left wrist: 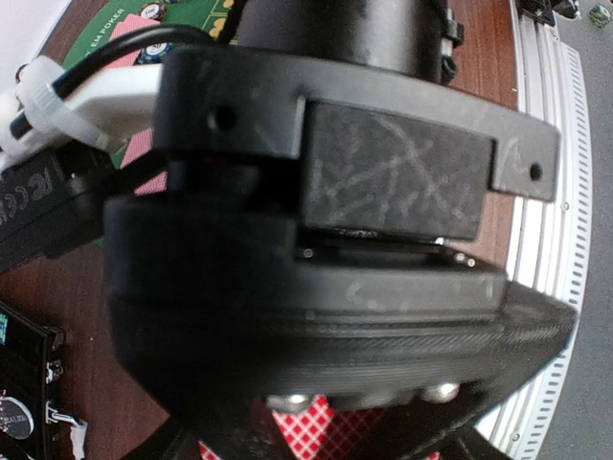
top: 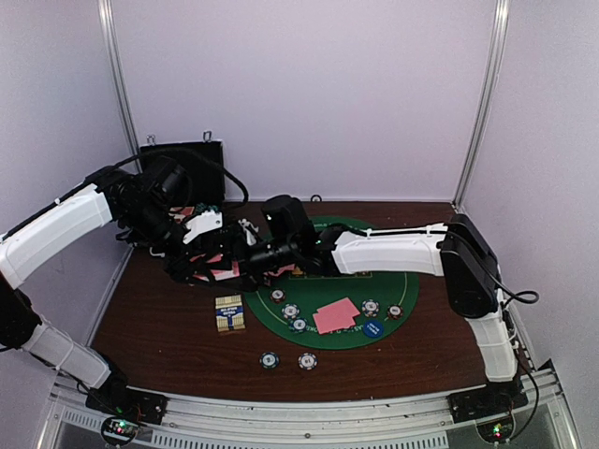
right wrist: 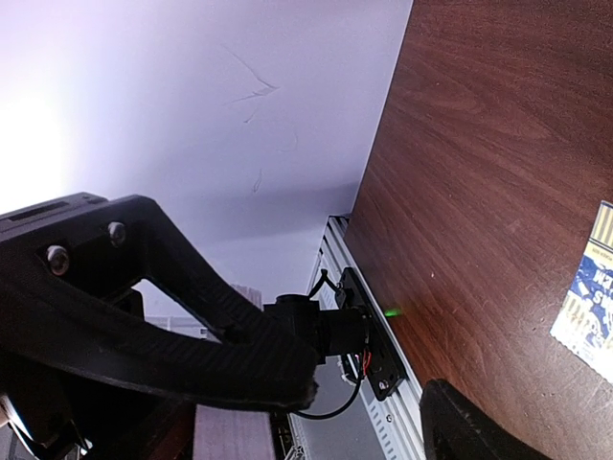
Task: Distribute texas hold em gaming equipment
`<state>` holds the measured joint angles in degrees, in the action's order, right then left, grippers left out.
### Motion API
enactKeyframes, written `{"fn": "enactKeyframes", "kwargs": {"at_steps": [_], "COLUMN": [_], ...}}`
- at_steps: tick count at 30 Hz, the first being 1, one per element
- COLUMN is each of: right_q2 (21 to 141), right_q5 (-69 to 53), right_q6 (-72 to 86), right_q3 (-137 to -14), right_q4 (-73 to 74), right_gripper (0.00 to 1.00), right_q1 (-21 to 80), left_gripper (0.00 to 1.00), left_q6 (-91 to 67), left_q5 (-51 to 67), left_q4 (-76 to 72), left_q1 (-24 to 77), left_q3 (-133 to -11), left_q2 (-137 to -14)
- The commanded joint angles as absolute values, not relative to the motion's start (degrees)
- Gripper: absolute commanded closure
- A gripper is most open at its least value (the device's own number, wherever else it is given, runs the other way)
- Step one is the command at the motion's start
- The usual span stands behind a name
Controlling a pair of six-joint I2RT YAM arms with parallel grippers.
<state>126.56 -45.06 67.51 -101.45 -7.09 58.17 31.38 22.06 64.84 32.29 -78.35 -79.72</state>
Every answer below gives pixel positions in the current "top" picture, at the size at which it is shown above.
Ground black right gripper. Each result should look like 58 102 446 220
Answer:
204 234 298 293

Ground dealt card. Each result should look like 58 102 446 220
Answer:
268 264 296 277

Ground pink playing cards pile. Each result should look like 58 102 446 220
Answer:
191 253 240 282

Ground brown chip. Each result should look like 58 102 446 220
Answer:
387 305 403 320
270 289 286 303

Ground blue beige chip mat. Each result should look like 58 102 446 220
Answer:
281 303 300 320
361 300 380 317

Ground blue green chip mat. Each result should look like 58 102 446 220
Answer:
289 317 308 334

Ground face-down card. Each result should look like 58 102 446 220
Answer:
313 311 355 335
317 297 360 320

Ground blue beige 10 chip stack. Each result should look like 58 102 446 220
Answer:
298 353 318 370

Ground blue small blind button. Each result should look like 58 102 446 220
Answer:
362 320 385 339

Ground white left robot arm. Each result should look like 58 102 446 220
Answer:
1 149 225 415

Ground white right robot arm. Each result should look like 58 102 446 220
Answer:
218 214 539 413

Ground boxed playing card deck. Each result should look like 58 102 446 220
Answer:
169 206 195 222

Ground open card deck box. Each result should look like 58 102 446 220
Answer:
214 295 245 332

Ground teal blue chip stack in case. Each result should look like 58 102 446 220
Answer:
195 203 220 214

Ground green round poker mat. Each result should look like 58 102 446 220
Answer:
244 216 420 351

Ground blue green 50 chip stack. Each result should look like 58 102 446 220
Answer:
259 352 280 369

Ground black poker chip case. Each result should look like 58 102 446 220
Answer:
130 139 232 210

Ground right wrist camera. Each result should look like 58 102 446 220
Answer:
235 195 317 251

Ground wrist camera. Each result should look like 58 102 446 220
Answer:
235 195 317 251
181 210 232 248

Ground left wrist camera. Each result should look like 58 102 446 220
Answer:
181 210 232 248

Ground aluminium front rail base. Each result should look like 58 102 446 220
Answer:
37 359 586 449

